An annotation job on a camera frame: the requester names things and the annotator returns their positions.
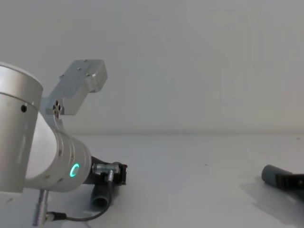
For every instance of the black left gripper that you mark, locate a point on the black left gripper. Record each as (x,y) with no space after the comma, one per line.
(102,160)

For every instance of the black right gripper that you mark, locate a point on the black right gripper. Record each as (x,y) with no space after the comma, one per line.
(293,184)

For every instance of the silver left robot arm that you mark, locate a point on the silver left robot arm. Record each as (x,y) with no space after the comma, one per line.
(28,147)

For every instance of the white table cloth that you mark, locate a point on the white table cloth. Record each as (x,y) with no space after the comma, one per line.
(180,185)

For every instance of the white curtain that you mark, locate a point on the white curtain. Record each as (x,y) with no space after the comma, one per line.
(180,66)

